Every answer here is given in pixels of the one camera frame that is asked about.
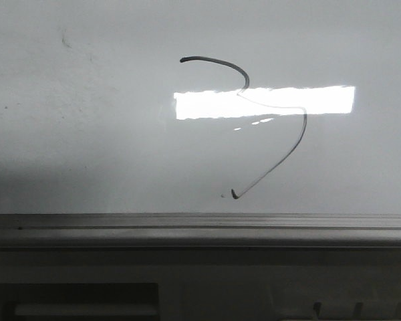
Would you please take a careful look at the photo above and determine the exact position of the white whiteboard surface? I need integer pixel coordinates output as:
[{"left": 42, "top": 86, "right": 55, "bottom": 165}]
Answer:
[{"left": 0, "top": 1, "right": 401, "bottom": 214}]

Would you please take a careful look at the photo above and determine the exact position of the grey aluminium whiteboard frame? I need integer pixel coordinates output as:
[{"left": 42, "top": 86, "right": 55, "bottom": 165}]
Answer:
[{"left": 0, "top": 213, "right": 401, "bottom": 249}]

